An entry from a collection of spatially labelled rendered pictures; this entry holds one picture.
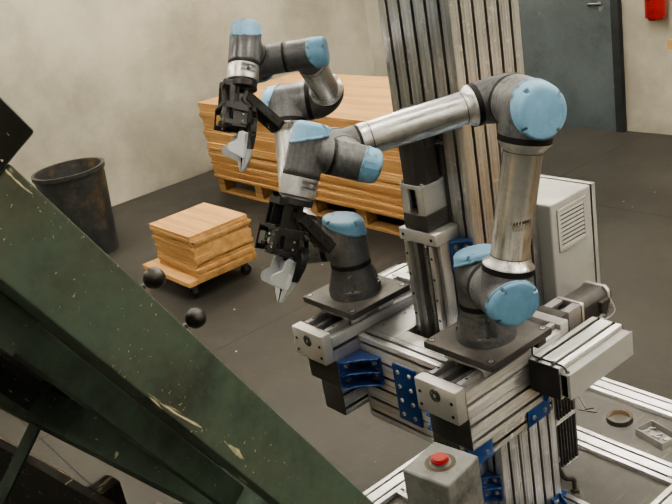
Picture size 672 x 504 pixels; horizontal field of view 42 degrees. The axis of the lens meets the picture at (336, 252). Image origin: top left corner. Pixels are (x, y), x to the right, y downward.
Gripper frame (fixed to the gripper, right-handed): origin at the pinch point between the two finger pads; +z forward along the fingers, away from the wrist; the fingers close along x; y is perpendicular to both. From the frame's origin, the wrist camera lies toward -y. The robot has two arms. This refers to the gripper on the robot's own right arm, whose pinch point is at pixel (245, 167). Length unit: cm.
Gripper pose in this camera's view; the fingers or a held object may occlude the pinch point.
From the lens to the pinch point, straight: 204.4
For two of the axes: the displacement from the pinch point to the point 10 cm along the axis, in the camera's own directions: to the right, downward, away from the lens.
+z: -0.5, 9.8, -1.8
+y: -8.8, -1.2, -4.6
